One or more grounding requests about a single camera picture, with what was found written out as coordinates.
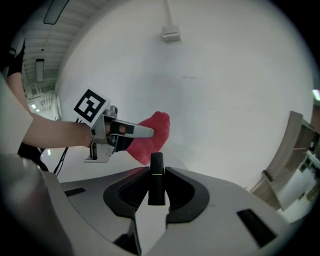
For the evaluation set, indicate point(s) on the long ceiling lamp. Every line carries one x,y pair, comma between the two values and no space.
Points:
56,11
39,70

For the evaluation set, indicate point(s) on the white kidney-shaped table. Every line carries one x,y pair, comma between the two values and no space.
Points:
75,170

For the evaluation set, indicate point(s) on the person's black clothing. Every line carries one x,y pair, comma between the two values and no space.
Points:
17,60

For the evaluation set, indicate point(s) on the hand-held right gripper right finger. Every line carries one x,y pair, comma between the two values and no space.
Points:
212,225

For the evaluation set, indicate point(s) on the white wall switch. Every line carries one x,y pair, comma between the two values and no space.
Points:
171,33

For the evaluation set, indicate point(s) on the red cloth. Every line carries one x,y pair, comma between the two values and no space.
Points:
160,125

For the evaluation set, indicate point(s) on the person's left forearm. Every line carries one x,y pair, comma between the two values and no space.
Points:
55,132

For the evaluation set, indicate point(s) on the black lipstick tube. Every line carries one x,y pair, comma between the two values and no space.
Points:
156,180

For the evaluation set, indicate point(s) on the grey wooden shelf unit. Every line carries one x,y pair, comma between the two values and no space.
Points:
295,130

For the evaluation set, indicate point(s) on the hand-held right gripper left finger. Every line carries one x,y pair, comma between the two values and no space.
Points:
100,220

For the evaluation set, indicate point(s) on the white wall conduit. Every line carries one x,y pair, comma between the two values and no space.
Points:
168,12

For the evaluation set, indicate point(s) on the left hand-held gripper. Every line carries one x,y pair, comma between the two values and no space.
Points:
90,107

